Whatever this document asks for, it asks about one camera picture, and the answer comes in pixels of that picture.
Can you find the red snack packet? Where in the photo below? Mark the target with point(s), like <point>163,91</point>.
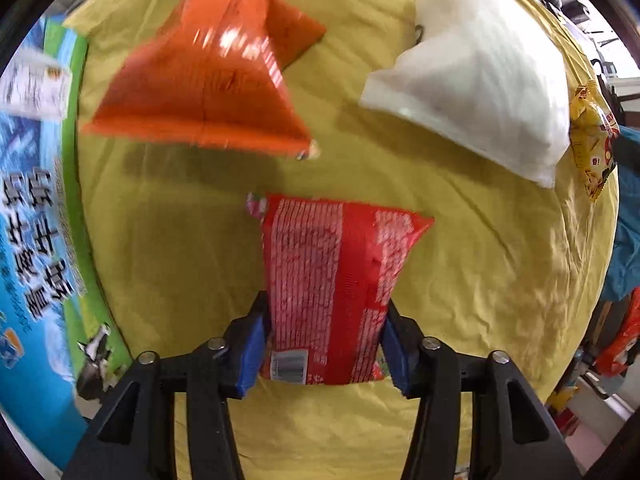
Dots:
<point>320,285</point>

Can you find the red and orange packet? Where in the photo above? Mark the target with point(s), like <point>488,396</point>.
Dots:
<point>620,345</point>

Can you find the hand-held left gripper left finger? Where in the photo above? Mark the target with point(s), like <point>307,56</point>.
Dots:
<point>251,350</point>

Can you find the orange snack packet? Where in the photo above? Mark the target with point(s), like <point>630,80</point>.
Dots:
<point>210,80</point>

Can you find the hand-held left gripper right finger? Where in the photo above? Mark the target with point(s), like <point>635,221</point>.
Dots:
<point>398,355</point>

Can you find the yellow cloth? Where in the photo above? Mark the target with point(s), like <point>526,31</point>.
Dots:
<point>350,240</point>

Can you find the white plastic bag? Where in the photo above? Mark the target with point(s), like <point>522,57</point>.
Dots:
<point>480,85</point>

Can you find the yellow snack packet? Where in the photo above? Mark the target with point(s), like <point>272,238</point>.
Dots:
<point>592,145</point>

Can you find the blue and green printed box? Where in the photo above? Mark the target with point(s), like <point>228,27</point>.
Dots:
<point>35,220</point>

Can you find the teal cloth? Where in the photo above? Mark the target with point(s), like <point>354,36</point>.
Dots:
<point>625,225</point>

